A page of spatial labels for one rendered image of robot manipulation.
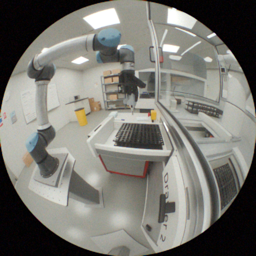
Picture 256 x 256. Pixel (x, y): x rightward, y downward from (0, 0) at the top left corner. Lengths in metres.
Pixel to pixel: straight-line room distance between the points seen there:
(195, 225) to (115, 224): 1.02
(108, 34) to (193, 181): 0.42
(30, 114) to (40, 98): 2.84
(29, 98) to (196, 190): 3.59
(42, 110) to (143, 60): 1.18
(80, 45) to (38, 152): 0.51
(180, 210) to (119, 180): 1.07
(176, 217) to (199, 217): 0.06
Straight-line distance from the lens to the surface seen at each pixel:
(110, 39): 0.28
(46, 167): 0.57
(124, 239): 1.16
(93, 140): 0.35
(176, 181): 0.21
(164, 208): 0.20
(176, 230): 0.21
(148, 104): 1.15
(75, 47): 0.33
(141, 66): 1.16
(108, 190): 1.18
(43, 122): 0.57
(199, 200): 0.17
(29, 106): 3.40
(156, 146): 0.34
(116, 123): 0.52
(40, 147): 0.53
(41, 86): 0.55
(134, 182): 1.17
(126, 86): 0.39
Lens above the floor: 1.10
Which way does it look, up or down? 30 degrees down
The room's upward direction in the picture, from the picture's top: 4 degrees counter-clockwise
